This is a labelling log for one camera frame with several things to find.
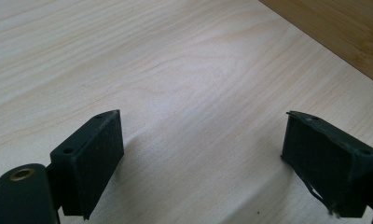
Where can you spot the brown wooden board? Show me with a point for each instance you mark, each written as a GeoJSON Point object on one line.
{"type": "Point", "coordinates": [340, 28]}

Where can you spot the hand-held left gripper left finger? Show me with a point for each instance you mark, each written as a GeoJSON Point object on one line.
{"type": "Point", "coordinates": [88, 161]}

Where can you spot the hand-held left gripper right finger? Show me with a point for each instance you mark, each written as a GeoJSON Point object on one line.
{"type": "Point", "coordinates": [324, 161]}

